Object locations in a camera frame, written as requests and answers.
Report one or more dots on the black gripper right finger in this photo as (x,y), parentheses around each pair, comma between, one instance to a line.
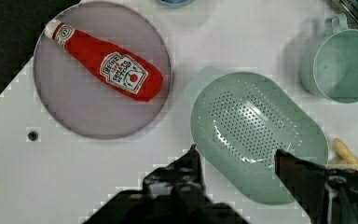
(327,196)

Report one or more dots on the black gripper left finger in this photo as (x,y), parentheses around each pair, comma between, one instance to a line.
(186,170)

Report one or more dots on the mint green oval strainer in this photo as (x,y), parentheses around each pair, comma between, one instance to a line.
(239,121)

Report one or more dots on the yellow plush banana toy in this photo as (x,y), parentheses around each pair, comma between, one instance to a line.
(346,159)

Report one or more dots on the red plush ketchup bottle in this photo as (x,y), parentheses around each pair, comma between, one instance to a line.
(116,67)

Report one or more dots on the grey round plate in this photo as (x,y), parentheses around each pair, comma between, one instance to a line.
(78,100)

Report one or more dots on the mint green mug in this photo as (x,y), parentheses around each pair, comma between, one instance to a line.
(329,66)

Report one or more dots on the light blue bowl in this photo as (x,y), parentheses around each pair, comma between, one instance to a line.
(176,3)

